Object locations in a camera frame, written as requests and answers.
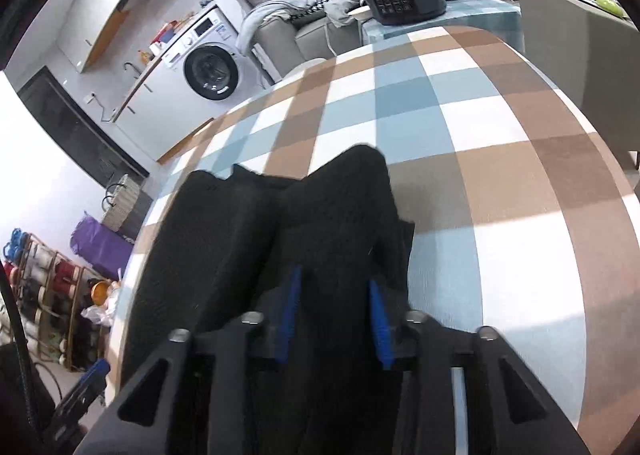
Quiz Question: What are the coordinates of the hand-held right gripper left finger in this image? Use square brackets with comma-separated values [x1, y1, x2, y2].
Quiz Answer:
[72, 265, 303, 455]

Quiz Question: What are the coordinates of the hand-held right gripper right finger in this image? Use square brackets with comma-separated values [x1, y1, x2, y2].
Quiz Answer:
[369, 280, 593, 455]

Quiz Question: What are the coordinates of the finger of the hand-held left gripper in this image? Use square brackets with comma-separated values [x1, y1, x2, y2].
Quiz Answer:
[70, 358, 112, 403]

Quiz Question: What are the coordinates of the black knit sweater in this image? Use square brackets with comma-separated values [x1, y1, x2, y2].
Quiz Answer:
[120, 144, 416, 455]

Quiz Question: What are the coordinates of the white plastic bag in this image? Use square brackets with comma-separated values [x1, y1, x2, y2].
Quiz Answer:
[80, 305, 116, 328]

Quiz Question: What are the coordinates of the wooden shoe rack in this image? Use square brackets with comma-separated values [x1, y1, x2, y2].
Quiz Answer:
[0, 230, 116, 371]

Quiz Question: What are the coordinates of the purple bag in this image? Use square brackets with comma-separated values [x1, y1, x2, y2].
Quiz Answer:
[70, 215, 136, 281]

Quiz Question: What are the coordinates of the woven laundry basket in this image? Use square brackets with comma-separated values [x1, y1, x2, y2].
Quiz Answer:
[101, 174, 153, 241]

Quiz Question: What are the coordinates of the brown blue checked tablecloth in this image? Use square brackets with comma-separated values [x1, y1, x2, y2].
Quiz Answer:
[107, 25, 640, 455]

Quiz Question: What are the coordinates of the dark glass door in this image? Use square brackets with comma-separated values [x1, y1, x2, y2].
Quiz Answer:
[17, 66, 148, 188]

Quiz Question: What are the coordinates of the white washing machine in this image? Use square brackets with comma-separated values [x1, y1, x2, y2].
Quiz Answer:
[160, 5, 273, 101]

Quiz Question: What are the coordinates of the white kitchen counter cabinet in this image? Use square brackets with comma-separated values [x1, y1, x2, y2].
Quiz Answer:
[112, 55, 176, 166]

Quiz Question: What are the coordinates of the grey sofa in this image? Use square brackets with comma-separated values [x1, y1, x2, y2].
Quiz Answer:
[235, 0, 371, 86]

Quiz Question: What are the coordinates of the light grey blanket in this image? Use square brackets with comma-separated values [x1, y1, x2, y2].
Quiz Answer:
[236, 0, 313, 53]

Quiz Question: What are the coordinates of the houndstooth pillow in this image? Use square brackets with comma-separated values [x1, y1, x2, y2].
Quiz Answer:
[290, 0, 333, 26]

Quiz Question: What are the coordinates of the red box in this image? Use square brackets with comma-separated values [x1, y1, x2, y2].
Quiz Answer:
[150, 21, 178, 43]

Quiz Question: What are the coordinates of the pale grey garment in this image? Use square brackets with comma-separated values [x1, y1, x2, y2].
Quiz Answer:
[325, 0, 368, 28]

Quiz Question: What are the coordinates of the blue checked side table cloth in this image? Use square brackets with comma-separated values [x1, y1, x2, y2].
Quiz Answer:
[362, 0, 526, 56]

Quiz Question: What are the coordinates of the grey low cabinet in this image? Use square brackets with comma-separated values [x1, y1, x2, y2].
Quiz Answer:
[515, 0, 640, 171]

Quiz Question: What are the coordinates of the black cable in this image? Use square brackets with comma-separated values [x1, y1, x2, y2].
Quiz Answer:
[0, 270, 38, 428]

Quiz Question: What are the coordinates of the white wall cabinet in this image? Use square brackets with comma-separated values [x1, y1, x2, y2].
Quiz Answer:
[62, 0, 138, 73]

